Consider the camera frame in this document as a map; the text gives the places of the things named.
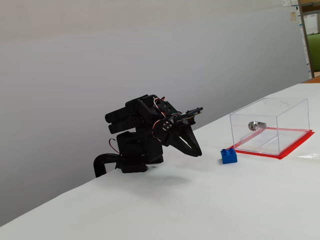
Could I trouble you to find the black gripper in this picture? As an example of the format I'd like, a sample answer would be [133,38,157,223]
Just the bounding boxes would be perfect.
[152,113,203,158]

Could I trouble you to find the red white wrist servo cable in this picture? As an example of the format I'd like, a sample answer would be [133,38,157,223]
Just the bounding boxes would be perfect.
[151,119,166,141]

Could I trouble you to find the silver lock cylinder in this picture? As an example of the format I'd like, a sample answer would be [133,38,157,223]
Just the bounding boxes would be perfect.
[247,120,268,131]

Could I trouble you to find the red white forearm servo cable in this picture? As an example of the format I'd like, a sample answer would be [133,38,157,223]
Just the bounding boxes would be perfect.
[153,96,167,117]

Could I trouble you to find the green panel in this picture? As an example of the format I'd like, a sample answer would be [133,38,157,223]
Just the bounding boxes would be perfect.
[307,33,320,75]

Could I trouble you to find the blue lego brick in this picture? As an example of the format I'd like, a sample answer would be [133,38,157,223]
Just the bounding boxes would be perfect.
[220,147,239,165]

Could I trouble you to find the wooden shelf frame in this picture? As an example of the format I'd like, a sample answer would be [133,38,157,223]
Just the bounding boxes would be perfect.
[298,0,320,79]

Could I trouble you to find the red base servo cable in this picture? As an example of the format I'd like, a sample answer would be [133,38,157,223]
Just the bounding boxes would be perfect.
[108,138,121,154]

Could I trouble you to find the red tape frame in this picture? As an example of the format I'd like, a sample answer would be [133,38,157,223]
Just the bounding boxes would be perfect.
[228,127,315,160]

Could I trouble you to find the transparent plastic box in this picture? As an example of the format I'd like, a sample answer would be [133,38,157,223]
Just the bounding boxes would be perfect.
[229,97,311,156]

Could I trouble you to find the black table clamp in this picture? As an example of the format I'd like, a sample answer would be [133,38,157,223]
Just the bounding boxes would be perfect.
[93,153,121,178]

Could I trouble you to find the white box on shelf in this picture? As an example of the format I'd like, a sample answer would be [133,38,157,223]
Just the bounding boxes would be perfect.
[303,13,319,35]

